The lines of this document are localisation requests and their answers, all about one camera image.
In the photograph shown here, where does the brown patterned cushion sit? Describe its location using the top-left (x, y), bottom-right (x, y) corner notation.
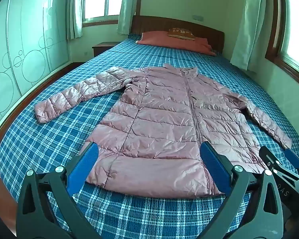
top-left (167, 27), bottom-right (196, 41)

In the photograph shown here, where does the white framed window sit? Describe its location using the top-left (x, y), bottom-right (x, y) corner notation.
top-left (81, 0), bottom-right (126, 25)

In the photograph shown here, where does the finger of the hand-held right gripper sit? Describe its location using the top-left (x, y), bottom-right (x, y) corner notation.
top-left (285, 148), bottom-right (299, 178)
top-left (259, 146), bottom-right (299, 188)

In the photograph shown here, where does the pink puffer jacket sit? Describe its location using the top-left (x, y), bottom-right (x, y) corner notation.
top-left (34, 63), bottom-right (293, 199)

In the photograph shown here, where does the wooden headboard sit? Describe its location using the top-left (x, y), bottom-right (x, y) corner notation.
top-left (132, 15), bottom-right (225, 55)

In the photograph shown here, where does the blue plaid bed sheet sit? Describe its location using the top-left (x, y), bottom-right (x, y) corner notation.
top-left (0, 32), bottom-right (299, 239)

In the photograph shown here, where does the wooden bed frame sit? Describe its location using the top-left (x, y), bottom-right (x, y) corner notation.
top-left (0, 61), bottom-right (86, 237)

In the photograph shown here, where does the wooden nightstand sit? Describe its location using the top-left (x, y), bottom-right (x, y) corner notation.
top-left (92, 42), bottom-right (120, 57)

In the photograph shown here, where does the white wardrobe with circle pattern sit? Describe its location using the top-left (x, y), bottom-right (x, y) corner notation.
top-left (0, 0), bottom-right (76, 130)

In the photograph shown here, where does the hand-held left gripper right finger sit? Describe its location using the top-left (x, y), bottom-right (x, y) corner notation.
top-left (199, 141), bottom-right (284, 239)

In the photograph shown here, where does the pink pillow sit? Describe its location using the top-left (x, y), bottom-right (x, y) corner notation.
top-left (135, 30), bottom-right (217, 56)

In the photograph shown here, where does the pale green curtain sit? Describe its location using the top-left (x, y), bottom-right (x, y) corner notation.
top-left (117, 0), bottom-right (141, 35)
top-left (66, 0), bottom-right (84, 40)
top-left (230, 0), bottom-right (273, 71)

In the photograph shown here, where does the wooden framed window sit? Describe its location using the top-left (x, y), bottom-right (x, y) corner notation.
top-left (265, 0), bottom-right (299, 92)

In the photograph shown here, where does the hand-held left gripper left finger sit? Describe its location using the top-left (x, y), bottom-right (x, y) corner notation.
top-left (16, 141), bottom-right (101, 239)

